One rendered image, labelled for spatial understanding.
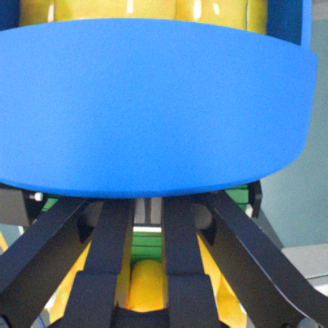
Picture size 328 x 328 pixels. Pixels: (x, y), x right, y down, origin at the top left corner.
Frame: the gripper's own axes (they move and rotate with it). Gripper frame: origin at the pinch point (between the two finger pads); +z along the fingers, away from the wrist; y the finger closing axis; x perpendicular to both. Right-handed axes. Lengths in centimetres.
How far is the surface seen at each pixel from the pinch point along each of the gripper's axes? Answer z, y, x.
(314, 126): 116, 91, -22
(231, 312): 11.3, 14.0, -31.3
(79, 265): 11.1, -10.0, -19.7
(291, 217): 116, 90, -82
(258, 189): 27.3, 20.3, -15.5
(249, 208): 26.2, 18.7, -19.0
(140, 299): 15.0, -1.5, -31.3
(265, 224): 34, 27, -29
